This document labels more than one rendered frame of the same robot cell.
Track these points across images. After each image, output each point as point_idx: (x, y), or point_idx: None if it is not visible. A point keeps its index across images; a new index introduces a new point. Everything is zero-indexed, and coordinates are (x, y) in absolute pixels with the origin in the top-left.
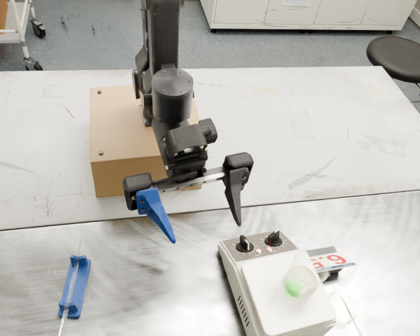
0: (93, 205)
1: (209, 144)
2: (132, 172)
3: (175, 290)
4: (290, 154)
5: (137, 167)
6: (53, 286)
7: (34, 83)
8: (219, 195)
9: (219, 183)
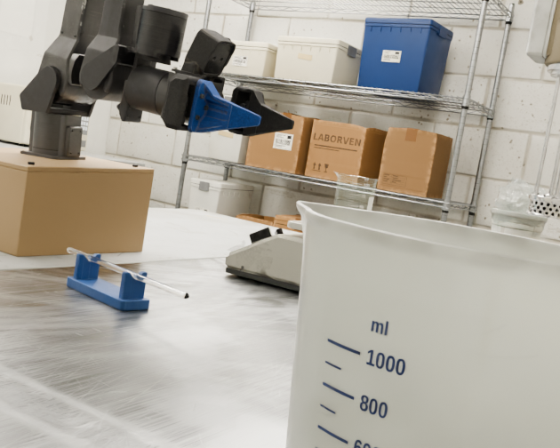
0: (22, 260)
1: None
2: (72, 199)
3: (226, 292)
4: (198, 238)
5: (79, 189)
6: (72, 298)
7: None
8: (169, 254)
9: (156, 249)
